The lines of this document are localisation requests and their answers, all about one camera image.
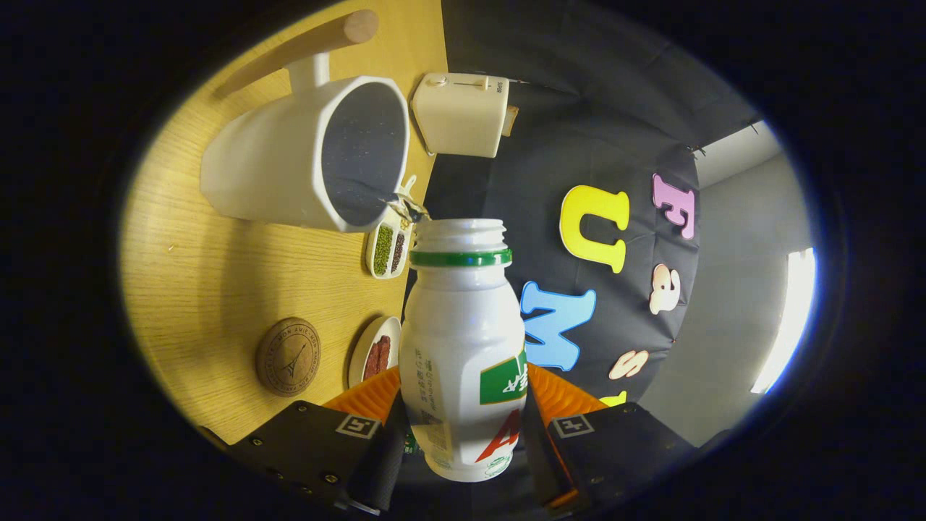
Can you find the round wooden coaster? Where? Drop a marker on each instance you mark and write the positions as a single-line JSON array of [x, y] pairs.
[[288, 357]]

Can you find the white divided tray of beans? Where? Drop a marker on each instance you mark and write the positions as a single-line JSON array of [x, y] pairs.
[[383, 250]]

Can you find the wooden table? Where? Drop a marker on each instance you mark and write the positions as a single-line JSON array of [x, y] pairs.
[[217, 275]]

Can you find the white round plate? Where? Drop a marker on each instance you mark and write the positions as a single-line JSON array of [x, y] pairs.
[[359, 347]]

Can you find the cream toaster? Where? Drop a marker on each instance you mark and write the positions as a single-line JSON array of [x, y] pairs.
[[459, 116]]

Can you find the white juice bottle green label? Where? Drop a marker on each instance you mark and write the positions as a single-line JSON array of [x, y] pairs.
[[456, 325]]

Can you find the ceiling light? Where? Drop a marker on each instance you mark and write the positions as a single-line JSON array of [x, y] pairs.
[[788, 318]]

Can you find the toast slice in toaster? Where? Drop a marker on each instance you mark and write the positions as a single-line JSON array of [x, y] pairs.
[[511, 121]]

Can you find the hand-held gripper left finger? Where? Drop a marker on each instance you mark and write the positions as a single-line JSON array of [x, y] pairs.
[[383, 463]]

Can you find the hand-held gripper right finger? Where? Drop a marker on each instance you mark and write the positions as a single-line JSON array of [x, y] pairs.
[[615, 449]]

